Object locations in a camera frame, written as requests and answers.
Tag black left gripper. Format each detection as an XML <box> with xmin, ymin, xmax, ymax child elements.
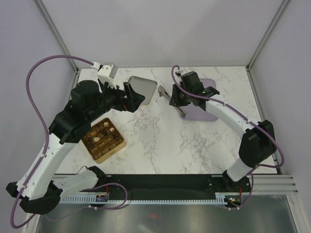
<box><xmin>87</xmin><ymin>79</ymin><xmax>145</xmax><ymax>122</ymax></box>

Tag metal tongs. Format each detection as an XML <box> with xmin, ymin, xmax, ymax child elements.
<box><xmin>157</xmin><ymin>85</ymin><xmax>187</xmax><ymax>118</ymax></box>

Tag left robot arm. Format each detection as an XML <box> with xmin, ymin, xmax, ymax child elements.
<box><xmin>6</xmin><ymin>80</ymin><xmax>145</xmax><ymax>215</ymax></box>

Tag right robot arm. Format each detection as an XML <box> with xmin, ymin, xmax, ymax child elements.
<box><xmin>169</xmin><ymin>71</ymin><xmax>276</xmax><ymax>192</ymax></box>

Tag silver tin lid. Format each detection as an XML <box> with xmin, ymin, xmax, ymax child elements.
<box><xmin>128</xmin><ymin>76</ymin><xmax>157</xmax><ymax>105</ymax></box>

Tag lilac plastic tray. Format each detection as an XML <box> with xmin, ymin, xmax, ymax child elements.
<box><xmin>179</xmin><ymin>78</ymin><xmax>218</xmax><ymax>122</ymax></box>

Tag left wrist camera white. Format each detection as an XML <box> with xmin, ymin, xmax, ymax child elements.
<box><xmin>97</xmin><ymin>63</ymin><xmax>118</xmax><ymax>89</ymax></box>

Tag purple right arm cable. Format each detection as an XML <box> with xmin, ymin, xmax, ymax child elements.
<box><xmin>171</xmin><ymin>65</ymin><xmax>285</xmax><ymax>177</ymax></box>

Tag white slotted cable duct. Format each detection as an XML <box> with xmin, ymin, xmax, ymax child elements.
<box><xmin>60</xmin><ymin>193</ymin><xmax>242</xmax><ymax>205</ymax></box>

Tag right aluminium frame post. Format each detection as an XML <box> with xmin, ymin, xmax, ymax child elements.
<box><xmin>245</xmin><ymin>0</ymin><xmax>291</xmax><ymax>72</ymax></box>

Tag aluminium frame post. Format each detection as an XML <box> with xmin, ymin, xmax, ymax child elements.
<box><xmin>245</xmin><ymin>0</ymin><xmax>291</xmax><ymax>72</ymax></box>
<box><xmin>34</xmin><ymin>0</ymin><xmax>81</xmax><ymax>73</ymax></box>

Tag left aluminium frame post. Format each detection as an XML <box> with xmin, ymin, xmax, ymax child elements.
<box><xmin>34</xmin><ymin>0</ymin><xmax>81</xmax><ymax>73</ymax></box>

